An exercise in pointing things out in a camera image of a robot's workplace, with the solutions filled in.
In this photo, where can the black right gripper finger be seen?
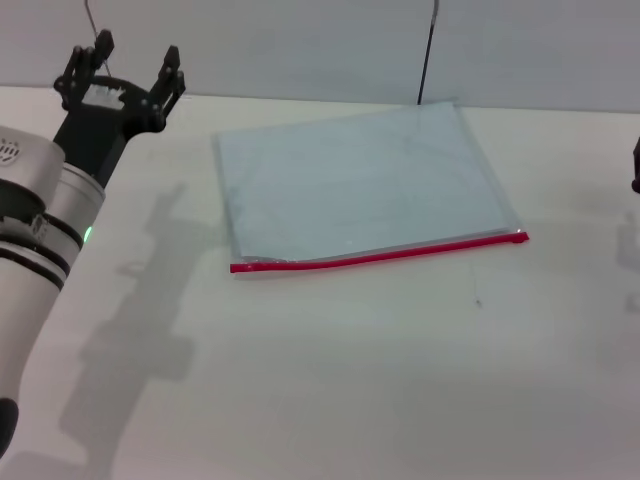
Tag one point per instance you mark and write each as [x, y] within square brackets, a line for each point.
[636, 165]

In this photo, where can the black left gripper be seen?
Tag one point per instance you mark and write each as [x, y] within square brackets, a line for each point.
[100, 135]

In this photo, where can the clear red-zipper document bag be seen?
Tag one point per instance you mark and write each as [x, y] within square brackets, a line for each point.
[360, 190]

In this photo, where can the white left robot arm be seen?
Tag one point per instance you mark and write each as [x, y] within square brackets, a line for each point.
[30, 280]

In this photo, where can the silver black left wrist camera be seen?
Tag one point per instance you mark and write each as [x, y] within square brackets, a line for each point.
[25, 170]

